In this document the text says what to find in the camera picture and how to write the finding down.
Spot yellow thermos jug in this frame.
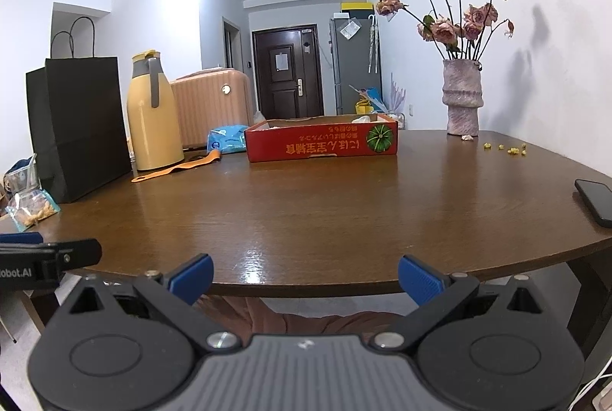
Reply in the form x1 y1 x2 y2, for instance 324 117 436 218
127 50 185 171

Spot blue snack packet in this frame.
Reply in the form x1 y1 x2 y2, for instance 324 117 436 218
5 188 61 232

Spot orange strap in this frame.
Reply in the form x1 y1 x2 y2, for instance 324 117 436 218
131 150 223 184

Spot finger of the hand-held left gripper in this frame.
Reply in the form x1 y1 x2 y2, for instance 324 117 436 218
29 239 103 271
0 232 44 246

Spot dark brown entrance door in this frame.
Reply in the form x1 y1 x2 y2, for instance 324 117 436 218
252 27 326 120

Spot yellow and black box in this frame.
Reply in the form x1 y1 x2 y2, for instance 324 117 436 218
340 2 374 22

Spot pink ceramic vase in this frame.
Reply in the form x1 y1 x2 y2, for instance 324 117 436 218
442 59 485 137

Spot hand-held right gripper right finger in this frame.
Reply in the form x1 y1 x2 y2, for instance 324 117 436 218
368 254 556 355

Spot dried rose bouquet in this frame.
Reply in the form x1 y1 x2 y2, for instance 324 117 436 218
375 0 518 62

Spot folded umbrella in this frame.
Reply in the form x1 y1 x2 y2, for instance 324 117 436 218
368 14 381 74

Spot black smartphone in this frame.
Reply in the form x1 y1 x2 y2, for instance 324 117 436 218
574 179 612 228

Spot scattered yellow flower buds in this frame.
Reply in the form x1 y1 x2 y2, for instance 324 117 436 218
484 143 529 156

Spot pink suitcase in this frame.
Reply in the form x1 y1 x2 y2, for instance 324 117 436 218
169 67 254 150

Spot white cable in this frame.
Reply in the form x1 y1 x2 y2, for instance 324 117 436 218
574 363 612 411

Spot person's legs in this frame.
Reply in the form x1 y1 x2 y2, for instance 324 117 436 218
194 295 407 338

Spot blue plastic snack bag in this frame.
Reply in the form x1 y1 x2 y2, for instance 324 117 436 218
207 124 249 154

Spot purple feather decoration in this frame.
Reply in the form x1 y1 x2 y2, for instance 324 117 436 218
388 73 407 111

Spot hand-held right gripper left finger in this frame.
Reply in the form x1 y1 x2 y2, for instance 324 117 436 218
56 253 241 355

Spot grey side door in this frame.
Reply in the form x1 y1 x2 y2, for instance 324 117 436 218
222 16 242 70

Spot grey refrigerator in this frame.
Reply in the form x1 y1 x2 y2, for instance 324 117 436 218
329 15 383 116

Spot red cardboard box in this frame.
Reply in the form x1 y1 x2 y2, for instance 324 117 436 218
245 114 399 163

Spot glass cup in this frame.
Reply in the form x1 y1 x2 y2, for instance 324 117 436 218
4 162 41 196

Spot black paper bag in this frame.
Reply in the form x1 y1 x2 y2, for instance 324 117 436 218
25 16 132 204

